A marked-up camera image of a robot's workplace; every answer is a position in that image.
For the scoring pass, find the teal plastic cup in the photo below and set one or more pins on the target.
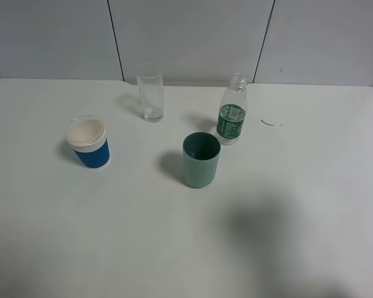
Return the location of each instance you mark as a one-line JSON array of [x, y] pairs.
[[201, 152]]

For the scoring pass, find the clear bottle with green label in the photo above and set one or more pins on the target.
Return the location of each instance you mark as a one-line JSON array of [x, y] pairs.
[[232, 110]]

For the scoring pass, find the tall clear glass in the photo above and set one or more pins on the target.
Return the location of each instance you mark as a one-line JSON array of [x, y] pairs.
[[150, 84]]

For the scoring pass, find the blue paper cup white lid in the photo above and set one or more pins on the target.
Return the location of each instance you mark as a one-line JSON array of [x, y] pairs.
[[86, 136]]

